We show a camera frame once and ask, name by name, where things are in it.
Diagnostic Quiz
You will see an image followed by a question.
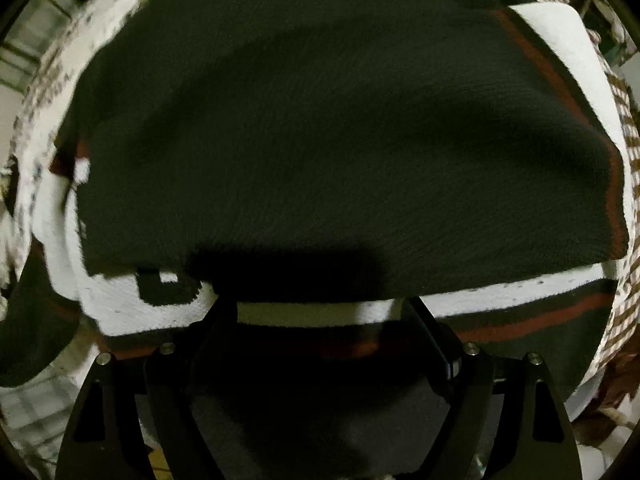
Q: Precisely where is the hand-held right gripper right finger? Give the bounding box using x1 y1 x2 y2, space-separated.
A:
404 296 582 480

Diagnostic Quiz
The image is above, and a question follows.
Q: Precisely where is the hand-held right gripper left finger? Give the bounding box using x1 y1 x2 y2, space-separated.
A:
54 299 237 480

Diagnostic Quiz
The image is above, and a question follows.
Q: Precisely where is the dark sweater with striped trim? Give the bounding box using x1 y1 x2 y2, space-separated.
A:
0 0 632 467

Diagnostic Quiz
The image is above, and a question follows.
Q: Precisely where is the white printed bed sheet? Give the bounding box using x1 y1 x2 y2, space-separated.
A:
9 0 197 281

